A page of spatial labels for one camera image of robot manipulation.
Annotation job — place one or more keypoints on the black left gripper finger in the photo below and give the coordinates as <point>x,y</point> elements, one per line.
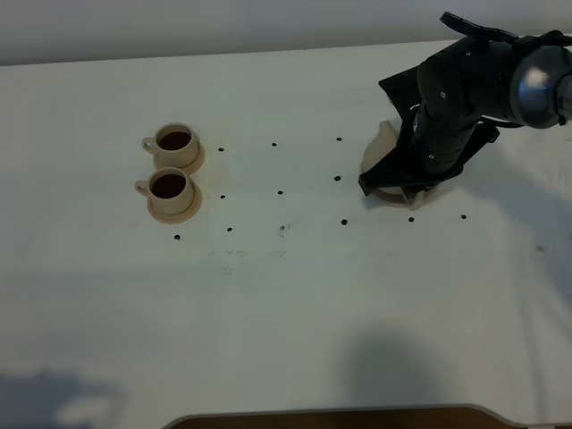
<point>417,195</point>

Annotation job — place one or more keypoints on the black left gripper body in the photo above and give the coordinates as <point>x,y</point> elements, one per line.
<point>438,135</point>

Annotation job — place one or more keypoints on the beige teapot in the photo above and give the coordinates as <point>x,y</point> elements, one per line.
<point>381,145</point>

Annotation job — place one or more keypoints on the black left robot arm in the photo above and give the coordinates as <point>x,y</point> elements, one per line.
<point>523,84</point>

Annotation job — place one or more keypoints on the far beige saucer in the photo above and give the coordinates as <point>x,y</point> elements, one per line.
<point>199,161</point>

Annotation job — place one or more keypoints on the beige saucer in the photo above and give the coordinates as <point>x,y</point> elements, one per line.
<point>180,217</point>
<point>199,161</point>

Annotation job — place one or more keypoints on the near beige saucer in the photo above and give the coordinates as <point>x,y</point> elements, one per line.
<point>180,217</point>

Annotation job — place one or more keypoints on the far beige teacup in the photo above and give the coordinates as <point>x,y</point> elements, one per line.
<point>174,144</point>

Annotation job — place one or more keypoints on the beige teacup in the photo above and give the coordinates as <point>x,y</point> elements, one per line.
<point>174,144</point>
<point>168,189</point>

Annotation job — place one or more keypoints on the near beige teacup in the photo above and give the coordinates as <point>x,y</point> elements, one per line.
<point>168,189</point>

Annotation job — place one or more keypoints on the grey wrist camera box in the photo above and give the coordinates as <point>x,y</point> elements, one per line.
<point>472,30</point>

